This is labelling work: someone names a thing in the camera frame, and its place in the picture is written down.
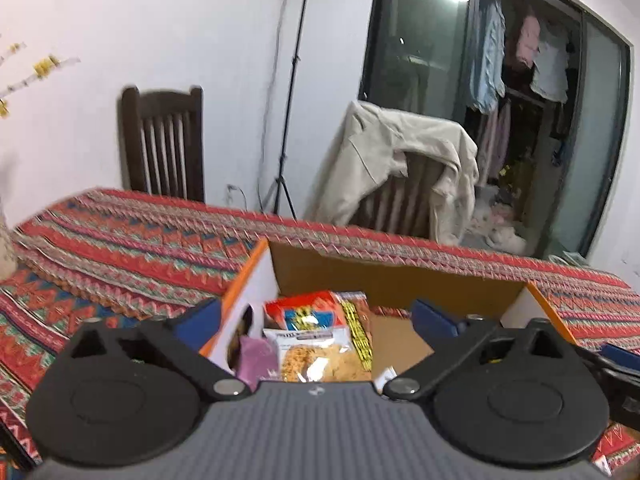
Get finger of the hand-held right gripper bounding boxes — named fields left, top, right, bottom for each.
left=575, top=344, right=640, bottom=386

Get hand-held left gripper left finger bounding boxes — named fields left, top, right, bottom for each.
left=62, top=299, right=251, bottom=403

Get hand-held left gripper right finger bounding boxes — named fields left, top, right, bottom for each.
left=382, top=299, right=581, bottom=401

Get orange cardboard box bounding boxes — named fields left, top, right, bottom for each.
left=199, top=238, right=578, bottom=386

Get purple snack packet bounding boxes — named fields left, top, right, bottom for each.
left=236, top=336, right=279, bottom=387

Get yellow and red snack packet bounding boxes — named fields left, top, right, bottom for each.
left=337, top=292, right=374, bottom=372

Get red and blue snack packet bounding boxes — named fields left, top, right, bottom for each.
left=264, top=291, right=347, bottom=332

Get red patterned tablecloth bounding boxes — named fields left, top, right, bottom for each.
left=0, top=187, right=640, bottom=480

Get white oat crisp packet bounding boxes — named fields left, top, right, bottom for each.
left=262, top=328, right=353, bottom=383

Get wooden chair under jacket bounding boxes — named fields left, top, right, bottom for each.
left=350, top=152, right=441, bottom=238

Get beige jacket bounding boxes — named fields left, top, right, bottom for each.
left=302, top=100, right=480, bottom=245

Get dark wooden chair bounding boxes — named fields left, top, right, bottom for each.
left=119, top=85, right=206, bottom=203

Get hanging pale long garments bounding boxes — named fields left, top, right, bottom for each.
left=477, top=102, right=513, bottom=186

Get floral ceramic vase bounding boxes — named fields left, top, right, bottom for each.
left=0, top=210, right=16, bottom=281

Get studio light on stand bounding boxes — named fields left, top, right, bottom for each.
left=260, top=0, right=321, bottom=218

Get hanging light blue shirt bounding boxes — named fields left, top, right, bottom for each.
left=467, top=0, right=507, bottom=113

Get hanging white blouse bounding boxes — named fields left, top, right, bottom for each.
left=530, top=30, right=571, bottom=103

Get sliding glass door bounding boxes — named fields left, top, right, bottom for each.
left=357, top=0, right=632, bottom=266

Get hanging pink garment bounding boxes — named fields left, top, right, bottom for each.
left=515, top=15, right=542, bottom=68

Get yellow flower branches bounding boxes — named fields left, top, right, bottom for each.
left=0, top=0, right=82, bottom=118

